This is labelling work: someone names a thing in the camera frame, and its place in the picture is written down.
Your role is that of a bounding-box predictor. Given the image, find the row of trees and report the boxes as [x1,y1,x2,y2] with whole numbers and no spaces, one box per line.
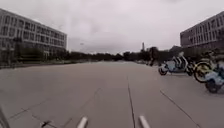
[13,45,224,64]

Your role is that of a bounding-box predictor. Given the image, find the grey concrete pavement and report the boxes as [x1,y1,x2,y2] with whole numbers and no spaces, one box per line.
[0,60,224,128]

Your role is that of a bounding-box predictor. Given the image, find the white scooter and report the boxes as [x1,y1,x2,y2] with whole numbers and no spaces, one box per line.
[158,51,195,77]

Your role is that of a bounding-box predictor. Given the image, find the robot's own part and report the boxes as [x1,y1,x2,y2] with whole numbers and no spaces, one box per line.
[138,115,152,128]
[77,116,89,128]

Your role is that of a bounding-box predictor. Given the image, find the long pale building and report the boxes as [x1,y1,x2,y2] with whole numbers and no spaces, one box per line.
[0,8,68,64]

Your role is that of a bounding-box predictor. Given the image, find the yellow bicycle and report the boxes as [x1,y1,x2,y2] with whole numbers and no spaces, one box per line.
[193,51,221,84]

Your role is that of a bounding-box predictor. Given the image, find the long grey building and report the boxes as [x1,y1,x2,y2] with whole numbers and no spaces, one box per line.
[179,10,224,51]

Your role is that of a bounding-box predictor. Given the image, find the blue scooter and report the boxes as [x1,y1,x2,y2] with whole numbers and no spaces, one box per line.
[204,61,224,94]

